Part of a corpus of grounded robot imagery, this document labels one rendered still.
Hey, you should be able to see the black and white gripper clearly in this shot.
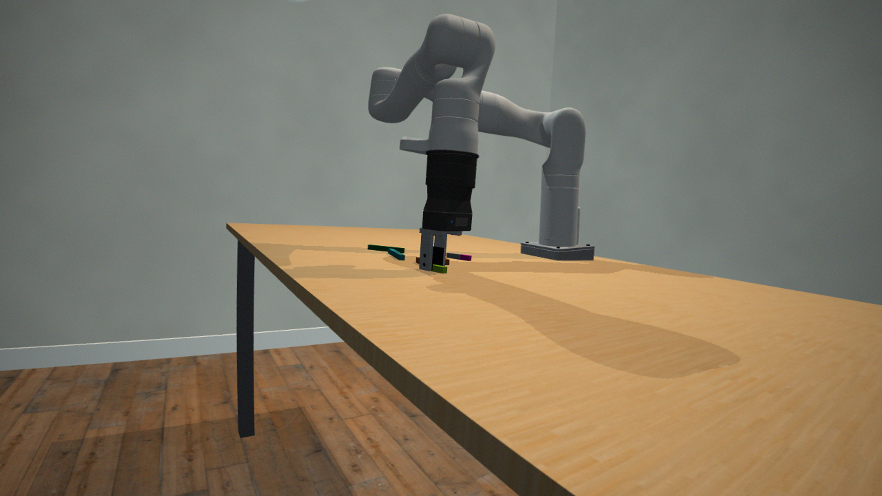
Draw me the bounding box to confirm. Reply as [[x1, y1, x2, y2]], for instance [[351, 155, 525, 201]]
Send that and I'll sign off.
[[400, 116, 479, 271]]

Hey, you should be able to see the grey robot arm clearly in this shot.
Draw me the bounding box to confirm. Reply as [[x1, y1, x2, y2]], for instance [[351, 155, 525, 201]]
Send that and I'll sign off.
[[368, 14, 586, 247]]

